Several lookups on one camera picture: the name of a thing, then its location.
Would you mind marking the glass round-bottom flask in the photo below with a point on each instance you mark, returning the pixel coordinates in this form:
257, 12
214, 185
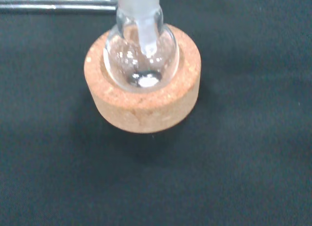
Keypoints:
167, 57

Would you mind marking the clear acrylic funnel stand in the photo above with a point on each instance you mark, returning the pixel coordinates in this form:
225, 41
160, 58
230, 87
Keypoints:
56, 4

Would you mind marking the black cloth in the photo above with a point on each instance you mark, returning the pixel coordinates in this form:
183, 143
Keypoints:
243, 138

